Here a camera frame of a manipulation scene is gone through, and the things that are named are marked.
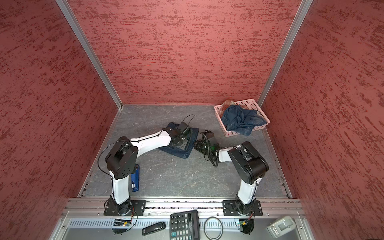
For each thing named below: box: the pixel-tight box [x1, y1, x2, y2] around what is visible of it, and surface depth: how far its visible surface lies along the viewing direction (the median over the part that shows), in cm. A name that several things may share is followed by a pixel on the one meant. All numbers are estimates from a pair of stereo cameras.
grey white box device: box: [267, 215, 296, 239], surface depth 69 cm
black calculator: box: [169, 210, 201, 240], surface depth 69 cm
